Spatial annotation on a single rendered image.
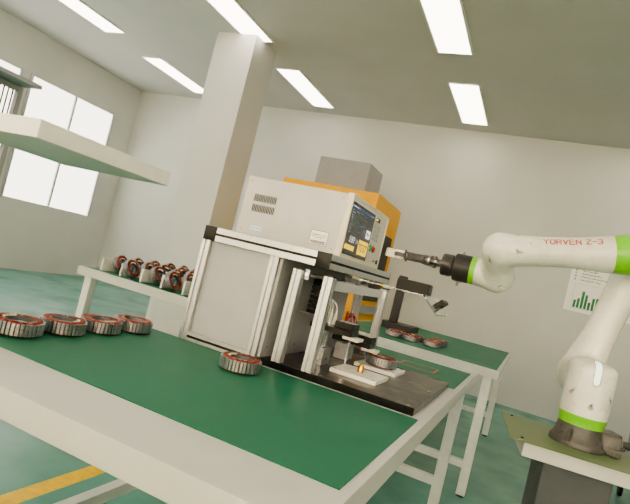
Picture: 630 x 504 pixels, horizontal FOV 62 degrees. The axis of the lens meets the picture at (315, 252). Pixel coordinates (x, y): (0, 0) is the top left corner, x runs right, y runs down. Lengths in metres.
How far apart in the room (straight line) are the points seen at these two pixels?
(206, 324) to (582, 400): 1.12
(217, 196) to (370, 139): 2.82
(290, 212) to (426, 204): 5.55
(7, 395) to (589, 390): 1.42
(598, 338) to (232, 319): 1.14
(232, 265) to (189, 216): 4.11
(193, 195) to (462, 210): 3.43
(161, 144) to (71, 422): 8.56
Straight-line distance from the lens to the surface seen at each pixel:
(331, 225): 1.67
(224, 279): 1.67
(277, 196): 1.76
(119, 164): 1.21
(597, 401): 1.72
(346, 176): 5.85
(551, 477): 1.72
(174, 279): 3.03
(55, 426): 0.96
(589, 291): 6.98
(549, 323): 6.94
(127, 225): 9.45
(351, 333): 1.67
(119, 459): 0.88
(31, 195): 8.71
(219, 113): 5.88
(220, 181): 5.63
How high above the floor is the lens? 1.07
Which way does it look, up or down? 2 degrees up
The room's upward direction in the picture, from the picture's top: 14 degrees clockwise
